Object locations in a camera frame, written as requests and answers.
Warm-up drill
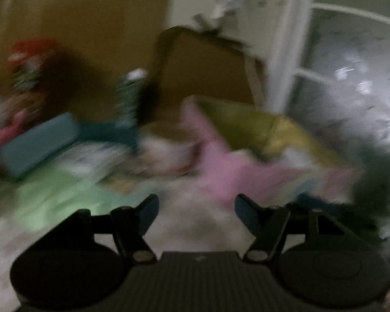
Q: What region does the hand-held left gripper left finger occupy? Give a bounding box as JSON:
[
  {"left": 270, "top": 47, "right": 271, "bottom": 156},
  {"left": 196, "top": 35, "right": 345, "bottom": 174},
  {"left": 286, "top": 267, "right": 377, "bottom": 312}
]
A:
[{"left": 52, "top": 194, "right": 160, "bottom": 264}]

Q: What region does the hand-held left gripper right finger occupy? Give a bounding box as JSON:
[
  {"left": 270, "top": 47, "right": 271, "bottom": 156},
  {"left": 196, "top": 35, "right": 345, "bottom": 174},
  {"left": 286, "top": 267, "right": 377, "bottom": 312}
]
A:
[{"left": 235, "top": 194, "right": 355, "bottom": 264}]

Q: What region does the pink cloth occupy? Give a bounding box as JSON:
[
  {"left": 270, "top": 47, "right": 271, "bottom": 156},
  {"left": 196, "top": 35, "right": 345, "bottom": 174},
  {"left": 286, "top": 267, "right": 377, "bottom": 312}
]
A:
[{"left": 180, "top": 99, "right": 356, "bottom": 204}]

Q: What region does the gold tin box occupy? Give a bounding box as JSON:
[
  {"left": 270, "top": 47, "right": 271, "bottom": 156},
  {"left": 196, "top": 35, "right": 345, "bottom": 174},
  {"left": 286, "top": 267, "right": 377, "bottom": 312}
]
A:
[{"left": 193, "top": 96, "right": 340, "bottom": 168}]

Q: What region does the green mat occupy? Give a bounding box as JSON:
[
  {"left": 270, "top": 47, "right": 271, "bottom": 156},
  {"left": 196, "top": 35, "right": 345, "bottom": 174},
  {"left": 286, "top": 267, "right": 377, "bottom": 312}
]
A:
[{"left": 15, "top": 167, "right": 150, "bottom": 231}]

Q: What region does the green patterned carton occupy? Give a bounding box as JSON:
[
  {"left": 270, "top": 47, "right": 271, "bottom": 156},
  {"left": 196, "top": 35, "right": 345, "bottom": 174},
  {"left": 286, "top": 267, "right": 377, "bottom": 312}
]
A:
[{"left": 115, "top": 77, "right": 141, "bottom": 128}]

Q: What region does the white bottle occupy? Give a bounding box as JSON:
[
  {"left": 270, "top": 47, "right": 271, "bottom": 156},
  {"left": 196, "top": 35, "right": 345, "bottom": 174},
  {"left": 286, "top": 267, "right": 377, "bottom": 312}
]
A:
[{"left": 126, "top": 68, "right": 148, "bottom": 82}]

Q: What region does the small brown board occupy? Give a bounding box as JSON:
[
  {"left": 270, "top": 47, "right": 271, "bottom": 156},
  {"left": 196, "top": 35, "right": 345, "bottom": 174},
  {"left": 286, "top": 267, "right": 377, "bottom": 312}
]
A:
[{"left": 148, "top": 26, "right": 265, "bottom": 113}]

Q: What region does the pink toy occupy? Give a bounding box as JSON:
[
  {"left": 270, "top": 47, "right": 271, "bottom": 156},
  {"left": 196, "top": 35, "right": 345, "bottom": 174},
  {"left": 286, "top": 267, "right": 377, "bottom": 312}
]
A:
[{"left": 0, "top": 109, "right": 28, "bottom": 148}]

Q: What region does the red printed box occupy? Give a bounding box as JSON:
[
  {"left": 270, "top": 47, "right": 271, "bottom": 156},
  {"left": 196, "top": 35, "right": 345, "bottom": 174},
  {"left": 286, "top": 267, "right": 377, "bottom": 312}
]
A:
[{"left": 7, "top": 38, "right": 58, "bottom": 92}]

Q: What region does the large brown board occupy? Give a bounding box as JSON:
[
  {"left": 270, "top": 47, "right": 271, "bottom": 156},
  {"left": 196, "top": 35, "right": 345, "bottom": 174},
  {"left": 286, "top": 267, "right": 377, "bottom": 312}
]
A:
[{"left": 0, "top": 0, "right": 174, "bottom": 122}]

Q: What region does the white window frame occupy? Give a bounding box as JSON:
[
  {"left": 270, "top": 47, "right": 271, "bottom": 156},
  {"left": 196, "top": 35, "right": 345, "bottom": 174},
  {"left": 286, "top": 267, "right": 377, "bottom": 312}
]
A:
[{"left": 268, "top": 0, "right": 390, "bottom": 114}]

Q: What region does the white wall device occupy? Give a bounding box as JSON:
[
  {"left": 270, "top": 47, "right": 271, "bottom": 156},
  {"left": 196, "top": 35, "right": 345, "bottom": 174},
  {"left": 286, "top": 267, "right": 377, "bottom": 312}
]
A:
[{"left": 187, "top": 0, "right": 249, "bottom": 35}]

